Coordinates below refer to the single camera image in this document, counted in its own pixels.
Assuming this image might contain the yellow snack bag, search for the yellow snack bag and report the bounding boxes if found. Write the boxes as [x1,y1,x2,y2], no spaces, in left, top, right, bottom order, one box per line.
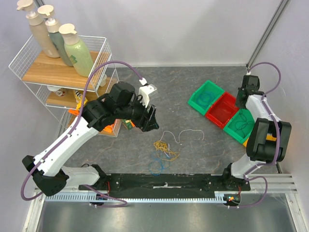
[73,89,83,110]

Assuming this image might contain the light green pump bottle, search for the light green pump bottle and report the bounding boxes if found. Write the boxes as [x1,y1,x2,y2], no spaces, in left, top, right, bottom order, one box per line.
[59,23,94,77]

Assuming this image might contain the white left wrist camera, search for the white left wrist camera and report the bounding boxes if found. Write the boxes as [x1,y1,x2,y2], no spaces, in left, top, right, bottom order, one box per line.
[139,78,158,107]

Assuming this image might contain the orange yellow crayon box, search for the orange yellow crayon box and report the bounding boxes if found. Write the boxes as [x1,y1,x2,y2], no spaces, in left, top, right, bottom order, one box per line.
[121,119,135,130]

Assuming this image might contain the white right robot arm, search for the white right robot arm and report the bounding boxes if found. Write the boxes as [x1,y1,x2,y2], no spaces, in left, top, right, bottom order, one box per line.
[221,74,292,190]

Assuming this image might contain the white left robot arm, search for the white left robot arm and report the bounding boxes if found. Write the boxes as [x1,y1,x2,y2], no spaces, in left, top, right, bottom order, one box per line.
[22,82,159,196]

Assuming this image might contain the white cup on shelf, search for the white cup on shelf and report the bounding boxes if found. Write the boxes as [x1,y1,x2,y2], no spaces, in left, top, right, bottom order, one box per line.
[47,86,68,97]

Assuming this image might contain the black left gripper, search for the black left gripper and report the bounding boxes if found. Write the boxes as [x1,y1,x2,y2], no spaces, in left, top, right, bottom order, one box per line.
[116,94,159,132]

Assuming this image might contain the red storage bin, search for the red storage bin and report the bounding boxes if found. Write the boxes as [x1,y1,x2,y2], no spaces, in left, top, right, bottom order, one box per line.
[205,92,239,129]

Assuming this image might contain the yellow cable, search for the yellow cable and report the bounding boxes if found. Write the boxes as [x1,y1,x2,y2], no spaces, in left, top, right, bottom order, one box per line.
[153,140,181,161]

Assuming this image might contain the green storage bin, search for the green storage bin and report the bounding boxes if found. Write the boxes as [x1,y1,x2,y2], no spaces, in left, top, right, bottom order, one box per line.
[188,80,225,116]
[223,109,255,144]

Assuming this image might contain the black cable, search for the black cable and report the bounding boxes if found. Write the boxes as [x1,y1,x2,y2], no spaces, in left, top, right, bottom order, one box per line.
[234,113,255,137]

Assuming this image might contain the yellow storage bin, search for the yellow storage bin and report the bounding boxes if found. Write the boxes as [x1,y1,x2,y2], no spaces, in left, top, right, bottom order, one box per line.
[243,134,277,147]

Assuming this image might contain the orange boxes on shelf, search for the orange boxes on shelf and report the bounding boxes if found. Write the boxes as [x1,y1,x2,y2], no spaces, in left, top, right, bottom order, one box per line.
[68,109,117,137]

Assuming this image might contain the white cable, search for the white cable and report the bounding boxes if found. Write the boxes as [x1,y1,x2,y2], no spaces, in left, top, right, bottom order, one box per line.
[162,129,205,145]

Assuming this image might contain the white wire shelf rack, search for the white wire shelf rack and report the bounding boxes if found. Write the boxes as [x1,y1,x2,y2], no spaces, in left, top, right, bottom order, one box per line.
[9,35,121,137]

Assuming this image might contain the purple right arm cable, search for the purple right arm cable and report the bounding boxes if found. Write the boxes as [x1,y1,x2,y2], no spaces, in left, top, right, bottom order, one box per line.
[225,62,282,210]

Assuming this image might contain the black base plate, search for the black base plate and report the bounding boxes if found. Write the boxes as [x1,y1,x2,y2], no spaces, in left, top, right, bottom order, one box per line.
[92,174,251,199]

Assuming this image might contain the beige pump bottle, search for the beige pump bottle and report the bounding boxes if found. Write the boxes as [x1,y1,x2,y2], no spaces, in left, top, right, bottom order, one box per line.
[17,0,60,58]

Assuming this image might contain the grey-green pump bottle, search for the grey-green pump bottle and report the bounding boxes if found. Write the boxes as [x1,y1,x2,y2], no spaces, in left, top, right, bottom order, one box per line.
[38,5,73,67]

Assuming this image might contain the grey cable duct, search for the grey cable duct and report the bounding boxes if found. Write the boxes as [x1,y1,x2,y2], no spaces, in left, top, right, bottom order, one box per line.
[45,192,240,203]

